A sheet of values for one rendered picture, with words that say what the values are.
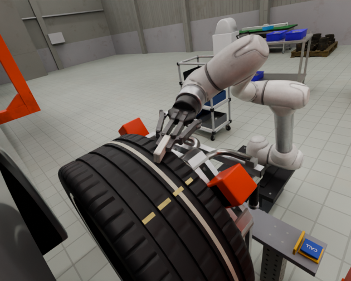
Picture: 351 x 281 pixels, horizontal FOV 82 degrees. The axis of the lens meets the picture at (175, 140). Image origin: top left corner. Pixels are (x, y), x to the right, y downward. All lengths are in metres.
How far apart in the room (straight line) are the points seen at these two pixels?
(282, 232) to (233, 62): 0.90
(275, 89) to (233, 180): 0.74
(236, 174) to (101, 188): 0.30
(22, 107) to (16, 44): 9.65
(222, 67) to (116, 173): 0.41
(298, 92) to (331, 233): 1.12
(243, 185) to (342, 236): 1.47
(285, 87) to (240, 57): 0.55
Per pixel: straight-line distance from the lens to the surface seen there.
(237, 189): 0.48
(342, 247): 1.86
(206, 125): 2.74
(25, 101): 4.07
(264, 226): 1.24
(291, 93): 1.13
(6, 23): 13.63
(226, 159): 0.78
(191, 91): 0.62
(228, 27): 6.92
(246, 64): 0.63
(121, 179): 0.46
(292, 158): 1.57
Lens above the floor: 1.44
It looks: 30 degrees down
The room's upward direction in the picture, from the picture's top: 11 degrees counter-clockwise
